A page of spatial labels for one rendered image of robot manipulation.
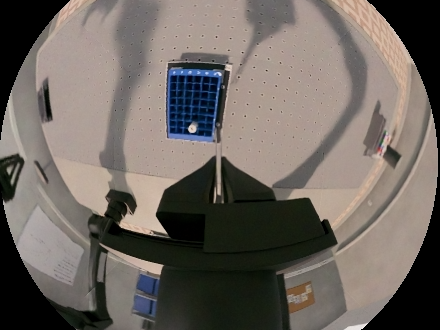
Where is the white vial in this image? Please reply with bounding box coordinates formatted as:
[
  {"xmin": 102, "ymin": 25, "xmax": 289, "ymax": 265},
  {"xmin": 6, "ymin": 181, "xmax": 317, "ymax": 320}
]
[{"xmin": 188, "ymin": 122, "xmax": 198, "ymax": 133}]

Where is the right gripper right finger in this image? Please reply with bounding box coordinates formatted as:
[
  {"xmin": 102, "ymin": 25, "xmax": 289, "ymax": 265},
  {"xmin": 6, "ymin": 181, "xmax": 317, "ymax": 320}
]
[{"xmin": 222, "ymin": 156, "xmax": 277, "ymax": 203}]

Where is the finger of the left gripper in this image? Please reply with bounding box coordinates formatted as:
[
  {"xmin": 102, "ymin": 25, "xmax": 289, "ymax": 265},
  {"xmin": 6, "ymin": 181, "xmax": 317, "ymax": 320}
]
[
  {"xmin": 0, "ymin": 154, "xmax": 20, "ymax": 183},
  {"xmin": 0, "ymin": 157, "xmax": 25, "ymax": 199}
]

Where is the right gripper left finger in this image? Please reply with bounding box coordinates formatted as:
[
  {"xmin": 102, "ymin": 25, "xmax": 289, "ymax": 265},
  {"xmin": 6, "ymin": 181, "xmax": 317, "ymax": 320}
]
[{"xmin": 160, "ymin": 156, "xmax": 216, "ymax": 203}]

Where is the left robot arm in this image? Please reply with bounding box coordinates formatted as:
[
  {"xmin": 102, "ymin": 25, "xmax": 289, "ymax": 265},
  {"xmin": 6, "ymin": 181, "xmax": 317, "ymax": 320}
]
[{"xmin": 46, "ymin": 195, "xmax": 135, "ymax": 330}]

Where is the blue tube carrier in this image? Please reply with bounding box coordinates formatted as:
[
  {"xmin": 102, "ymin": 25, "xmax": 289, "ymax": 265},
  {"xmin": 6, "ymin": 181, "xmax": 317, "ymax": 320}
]
[{"xmin": 167, "ymin": 70, "xmax": 221, "ymax": 142}]

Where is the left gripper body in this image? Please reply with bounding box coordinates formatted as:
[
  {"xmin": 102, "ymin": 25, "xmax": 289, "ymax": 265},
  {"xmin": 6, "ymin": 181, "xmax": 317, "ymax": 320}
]
[{"xmin": 0, "ymin": 177, "xmax": 14, "ymax": 205}]

